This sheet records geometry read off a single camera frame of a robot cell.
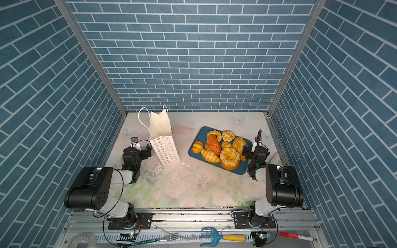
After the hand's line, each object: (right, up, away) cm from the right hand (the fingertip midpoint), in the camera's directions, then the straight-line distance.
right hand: (253, 144), depth 94 cm
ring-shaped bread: (-22, +6, +11) cm, 26 cm away
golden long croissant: (-27, -7, -2) cm, 28 cm away
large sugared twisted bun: (-16, -8, -5) cm, 18 cm away
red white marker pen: (+18, -40, -25) cm, 50 cm away
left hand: (-69, 0, -1) cm, 69 cm away
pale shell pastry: (-15, +5, +7) cm, 17 cm away
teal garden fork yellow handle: (-25, -39, -26) cm, 53 cm away
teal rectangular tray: (-20, -4, +3) cm, 20 cm away
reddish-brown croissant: (-26, 0, +2) cm, 26 cm away
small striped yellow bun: (-35, -2, +3) cm, 35 cm away
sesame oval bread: (-9, 0, +2) cm, 9 cm away
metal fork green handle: (-46, -39, -26) cm, 65 cm away
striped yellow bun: (-17, -1, +2) cm, 17 cm away
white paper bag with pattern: (-51, +6, -20) cm, 55 cm away
